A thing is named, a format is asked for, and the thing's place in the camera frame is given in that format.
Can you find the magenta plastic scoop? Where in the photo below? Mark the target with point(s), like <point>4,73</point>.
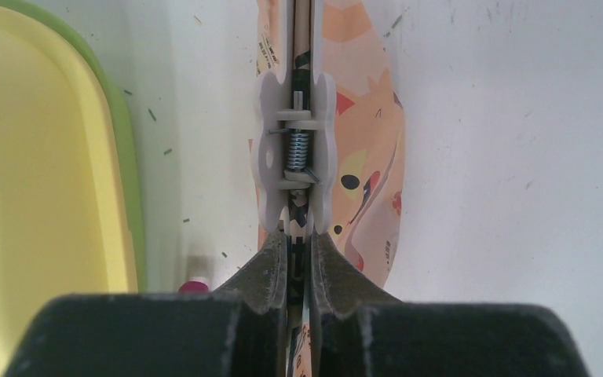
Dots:
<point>194,287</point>

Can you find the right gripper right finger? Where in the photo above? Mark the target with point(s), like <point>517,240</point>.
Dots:
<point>360,330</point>

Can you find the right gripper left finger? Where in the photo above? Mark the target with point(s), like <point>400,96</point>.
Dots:
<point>236,330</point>

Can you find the pink cat litter bag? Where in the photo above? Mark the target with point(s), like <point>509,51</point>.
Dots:
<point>369,128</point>

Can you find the white bag sealing clip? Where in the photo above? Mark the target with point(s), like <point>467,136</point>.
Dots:
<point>294,147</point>

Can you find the yellow green litter box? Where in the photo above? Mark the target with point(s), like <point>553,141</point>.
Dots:
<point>70,208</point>

